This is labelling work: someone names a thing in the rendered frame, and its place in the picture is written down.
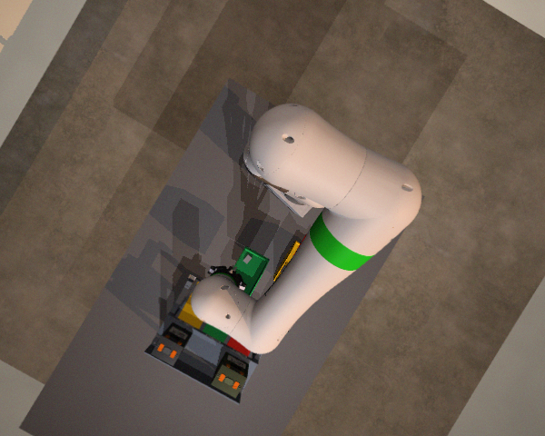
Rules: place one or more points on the green bin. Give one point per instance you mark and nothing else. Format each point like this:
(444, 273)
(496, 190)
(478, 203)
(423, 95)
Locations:
(251, 271)

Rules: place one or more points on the yellow bin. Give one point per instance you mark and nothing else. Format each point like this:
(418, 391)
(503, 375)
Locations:
(287, 258)

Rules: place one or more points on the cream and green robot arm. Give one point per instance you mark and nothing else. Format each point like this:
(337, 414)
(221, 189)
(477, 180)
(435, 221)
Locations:
(368, 200)

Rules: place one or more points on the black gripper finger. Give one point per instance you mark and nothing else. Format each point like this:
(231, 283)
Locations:
(242, 284)
(215, 268)

